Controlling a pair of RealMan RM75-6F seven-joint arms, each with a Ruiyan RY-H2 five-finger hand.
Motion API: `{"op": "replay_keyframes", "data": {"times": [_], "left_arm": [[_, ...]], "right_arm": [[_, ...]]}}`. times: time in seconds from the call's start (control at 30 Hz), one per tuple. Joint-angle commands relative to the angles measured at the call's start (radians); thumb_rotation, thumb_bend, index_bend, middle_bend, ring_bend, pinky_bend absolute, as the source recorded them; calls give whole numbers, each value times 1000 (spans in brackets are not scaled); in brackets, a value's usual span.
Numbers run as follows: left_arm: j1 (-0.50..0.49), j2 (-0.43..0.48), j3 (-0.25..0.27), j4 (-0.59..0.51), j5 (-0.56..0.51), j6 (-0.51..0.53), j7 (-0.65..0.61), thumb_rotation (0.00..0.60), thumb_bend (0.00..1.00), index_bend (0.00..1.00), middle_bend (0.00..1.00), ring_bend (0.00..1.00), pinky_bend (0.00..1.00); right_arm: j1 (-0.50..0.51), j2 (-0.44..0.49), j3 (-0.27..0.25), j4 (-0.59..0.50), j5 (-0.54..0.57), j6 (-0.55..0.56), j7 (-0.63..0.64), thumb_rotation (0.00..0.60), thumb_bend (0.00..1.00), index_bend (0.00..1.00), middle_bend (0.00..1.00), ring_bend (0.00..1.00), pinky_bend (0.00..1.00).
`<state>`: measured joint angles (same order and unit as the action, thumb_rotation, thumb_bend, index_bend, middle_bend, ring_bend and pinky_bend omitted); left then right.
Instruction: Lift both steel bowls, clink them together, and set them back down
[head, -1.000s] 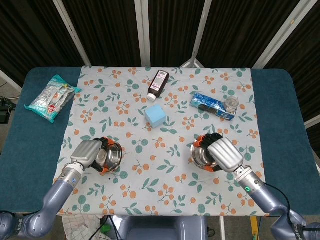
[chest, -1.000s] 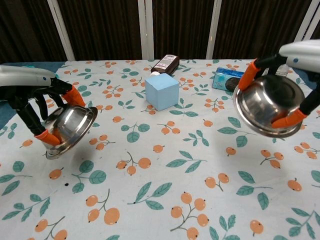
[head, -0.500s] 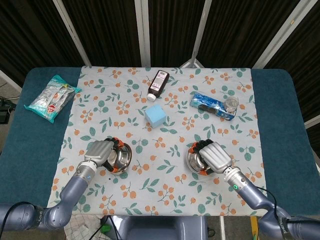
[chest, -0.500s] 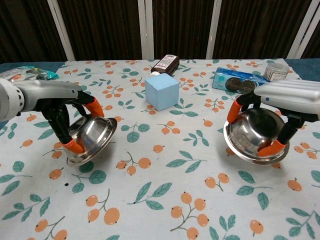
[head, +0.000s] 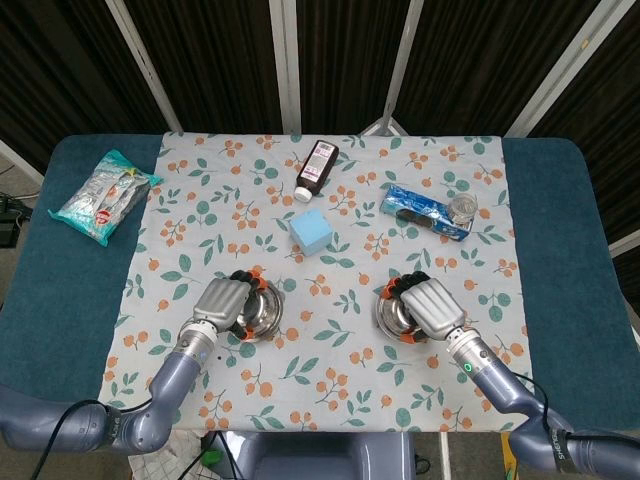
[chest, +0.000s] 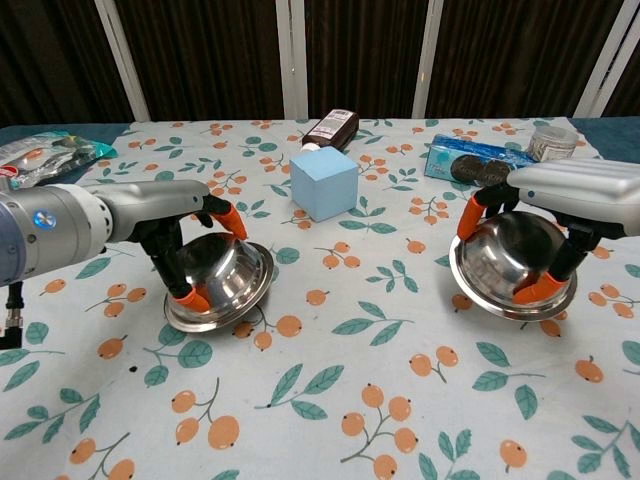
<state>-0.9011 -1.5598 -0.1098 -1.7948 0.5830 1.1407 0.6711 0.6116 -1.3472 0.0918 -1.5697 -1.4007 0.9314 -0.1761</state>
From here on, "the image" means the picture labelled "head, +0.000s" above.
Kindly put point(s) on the light blue cube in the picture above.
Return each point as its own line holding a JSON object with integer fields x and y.
{"x": 310, "y": 231}

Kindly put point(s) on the small green object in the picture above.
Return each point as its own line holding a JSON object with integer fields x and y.
{"x": 211, "y": 456}

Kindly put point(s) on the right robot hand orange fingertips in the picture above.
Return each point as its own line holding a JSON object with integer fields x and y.
{"x": 432, "y": 307}

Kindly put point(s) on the brown medicine bottle white cap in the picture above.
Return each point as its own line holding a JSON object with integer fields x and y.
{"x": 315, "y": 167}

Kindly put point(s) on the floral tablecloth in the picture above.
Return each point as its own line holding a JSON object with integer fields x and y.
{"x": 325, "y": 375}

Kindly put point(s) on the blue cookie package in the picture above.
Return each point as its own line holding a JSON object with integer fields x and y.
{"x": 415, "y": 206}

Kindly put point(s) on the dark teal table cover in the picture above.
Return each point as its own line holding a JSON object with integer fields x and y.
{"x": 65, "y": 310}

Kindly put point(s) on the grey robot torso base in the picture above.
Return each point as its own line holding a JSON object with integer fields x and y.
{"x": 315, "y": 457}

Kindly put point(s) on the beige checkered dish cloth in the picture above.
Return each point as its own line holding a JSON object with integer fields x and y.
{"x": 165, "y": 462}

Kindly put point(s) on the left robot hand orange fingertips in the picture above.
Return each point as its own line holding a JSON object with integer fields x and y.
{"x": 220, "y": 300}

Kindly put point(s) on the white metal frame post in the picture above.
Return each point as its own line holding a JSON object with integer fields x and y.
{"x": 145, "y": 65}
{"x": 400, "y": 65}
{"x": 560, "y": 70}
{"x": 286, "y": 65}

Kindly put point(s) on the small clear plastic jar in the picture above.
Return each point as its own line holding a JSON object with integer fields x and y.
{"x": 461, "y": 209}

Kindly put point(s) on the left robot arm grey-blue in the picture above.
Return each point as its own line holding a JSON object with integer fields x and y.
{"x": 170, "y": 380}

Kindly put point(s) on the black device on floor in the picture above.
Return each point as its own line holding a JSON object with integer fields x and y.
{"x": 10, "y": 225}

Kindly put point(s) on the steel bowl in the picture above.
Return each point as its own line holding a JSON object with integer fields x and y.
{"x": 392, "y": 317}
{"x": 265, "y": 310}

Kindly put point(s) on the teal and silver snack bag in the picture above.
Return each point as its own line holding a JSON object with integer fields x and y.
{"x": 102, "y": 197}

